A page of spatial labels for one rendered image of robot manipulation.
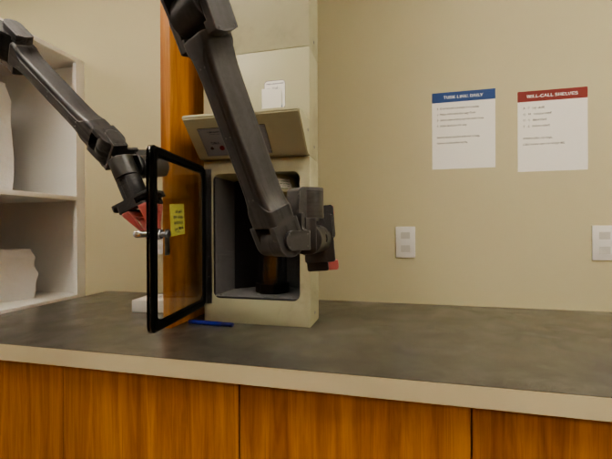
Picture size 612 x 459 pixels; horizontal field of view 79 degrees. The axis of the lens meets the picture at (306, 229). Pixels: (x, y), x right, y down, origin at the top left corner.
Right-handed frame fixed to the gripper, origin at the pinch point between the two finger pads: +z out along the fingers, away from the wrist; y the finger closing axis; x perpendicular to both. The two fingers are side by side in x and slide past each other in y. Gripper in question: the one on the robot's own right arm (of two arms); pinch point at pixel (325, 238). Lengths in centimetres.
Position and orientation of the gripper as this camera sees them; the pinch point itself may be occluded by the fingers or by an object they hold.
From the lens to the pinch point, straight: 88.1
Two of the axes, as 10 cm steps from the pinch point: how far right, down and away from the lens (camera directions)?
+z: 2.4, 0.0, 9.7
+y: -0.9, -10.0, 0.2
